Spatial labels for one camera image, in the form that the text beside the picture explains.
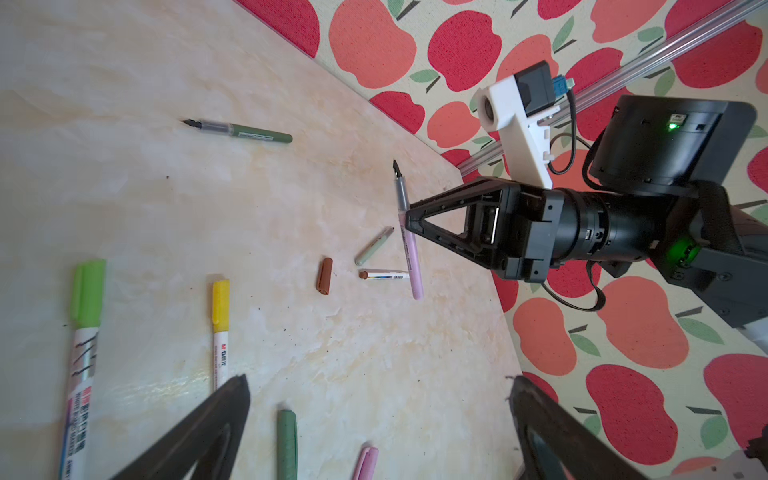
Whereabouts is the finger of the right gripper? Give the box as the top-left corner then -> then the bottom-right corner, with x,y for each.
405,178 -> 504,222
406,209 -> 504,270

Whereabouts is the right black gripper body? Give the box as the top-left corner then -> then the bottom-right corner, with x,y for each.
461,178 -> 564,282

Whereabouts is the white pen black print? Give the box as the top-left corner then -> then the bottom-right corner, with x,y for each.
358,270 -> 410,280

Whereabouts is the pink pen cap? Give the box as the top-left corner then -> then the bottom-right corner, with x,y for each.
352,446 -> 379,480

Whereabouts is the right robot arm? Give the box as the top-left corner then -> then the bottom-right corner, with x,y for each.
404,96 -> 767,347

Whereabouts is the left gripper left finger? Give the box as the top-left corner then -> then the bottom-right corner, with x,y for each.
115,375 -> 251,479

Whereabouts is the grey-green pen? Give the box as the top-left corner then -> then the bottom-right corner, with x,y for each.
354,226 -> 394,266

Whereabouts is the dark green pen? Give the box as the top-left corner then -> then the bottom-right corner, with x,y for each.
182,119 -> 293,144

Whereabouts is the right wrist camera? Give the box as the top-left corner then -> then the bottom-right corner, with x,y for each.
472,61 -> 575,189

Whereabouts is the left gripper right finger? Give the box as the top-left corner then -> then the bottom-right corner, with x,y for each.
508,375 -> 644,479

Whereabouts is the right aluminium corner post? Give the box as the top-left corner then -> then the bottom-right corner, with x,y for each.
458,0 -> 768,178

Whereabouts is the white pen light green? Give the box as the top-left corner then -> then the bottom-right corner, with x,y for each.
59,259 -> 106,479

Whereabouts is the yellow-tipped white pen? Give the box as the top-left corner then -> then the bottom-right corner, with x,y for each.
211,280 -> 230,389

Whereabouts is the dark green pen cap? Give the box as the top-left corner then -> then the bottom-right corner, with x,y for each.
276,409 -> 298,480

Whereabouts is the brown pen cap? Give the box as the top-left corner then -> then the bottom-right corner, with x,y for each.
316,257 -> 333,295

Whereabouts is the pink pen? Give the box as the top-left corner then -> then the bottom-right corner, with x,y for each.
392,160 -> 424,300

